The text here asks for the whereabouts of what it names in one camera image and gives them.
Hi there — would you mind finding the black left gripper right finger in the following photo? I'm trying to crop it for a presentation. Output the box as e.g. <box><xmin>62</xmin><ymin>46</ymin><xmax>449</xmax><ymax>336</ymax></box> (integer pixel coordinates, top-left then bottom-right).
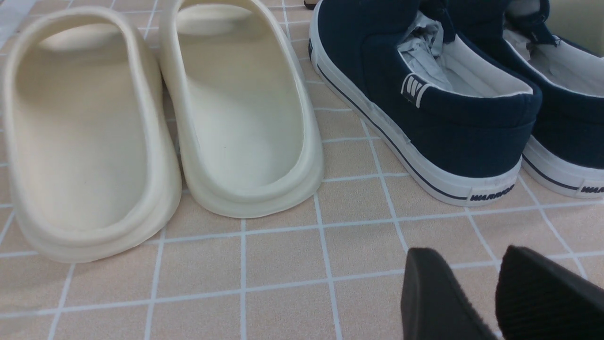
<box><xmin>495</xmin><ymin>245</ymin><xmax>604</xmax><ymax>340</ymax></box>

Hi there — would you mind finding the cream foam slide left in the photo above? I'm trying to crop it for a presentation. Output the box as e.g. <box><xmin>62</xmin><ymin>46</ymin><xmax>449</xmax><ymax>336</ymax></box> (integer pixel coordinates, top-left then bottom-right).
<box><xmin>2</xmin><ymin>6</ymin><xmax>182</xmax><ymax>263</ymax></box>

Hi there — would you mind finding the navy slip-on shoe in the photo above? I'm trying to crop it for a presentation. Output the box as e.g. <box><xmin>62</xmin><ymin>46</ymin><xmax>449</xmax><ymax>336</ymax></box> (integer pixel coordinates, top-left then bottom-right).
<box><xmin>308</xmin><ymin>0</ymin><xmax>542</xmax><ymax>207</ymax></box>
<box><xmin>448</xmin><ymin>0</ymin><xmax>604</xmax><ymax>199</ymax></box>

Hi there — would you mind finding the cream foam slide right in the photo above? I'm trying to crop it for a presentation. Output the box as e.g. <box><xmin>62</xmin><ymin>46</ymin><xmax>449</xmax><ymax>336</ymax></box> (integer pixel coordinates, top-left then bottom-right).
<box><xmin>158</xmin><ymin>0</ymin><xmax>324</xmax><ymax>218</ymax></box>

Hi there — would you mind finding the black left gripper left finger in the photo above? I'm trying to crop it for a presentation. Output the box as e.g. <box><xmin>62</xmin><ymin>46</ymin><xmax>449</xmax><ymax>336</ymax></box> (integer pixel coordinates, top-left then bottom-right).
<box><xmin>401</xmin><ymin>248</ymin><xmax>496</xmax><ymax>340</ymax></box>

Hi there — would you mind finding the navy slip-on shoe left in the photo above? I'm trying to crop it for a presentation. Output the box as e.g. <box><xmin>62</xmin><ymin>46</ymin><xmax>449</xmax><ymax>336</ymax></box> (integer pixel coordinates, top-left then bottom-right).
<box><xmin>308</xmin><ymin>0</ymin><xmax>542</xmax><ymax>207</ymax></box>

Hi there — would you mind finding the cream foam slide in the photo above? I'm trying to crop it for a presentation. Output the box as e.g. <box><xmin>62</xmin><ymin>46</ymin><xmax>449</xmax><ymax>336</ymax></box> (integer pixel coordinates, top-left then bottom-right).
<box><xmin>158</xmin><ymin>0</ymin><xmax>324</xmax><ymax>218</ymax></box>
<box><xmin>2</xmin><ymin>6</ymin><xmax>182</xmax><ymax>263</ymax></box>

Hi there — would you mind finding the navy slip-on shoe right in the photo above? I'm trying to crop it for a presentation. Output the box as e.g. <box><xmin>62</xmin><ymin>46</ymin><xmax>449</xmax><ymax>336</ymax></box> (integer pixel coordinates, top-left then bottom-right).
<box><xmin>448</xmin><ymin>0</ymin><xmax>604</xmax><ymax>199</ymax></box>

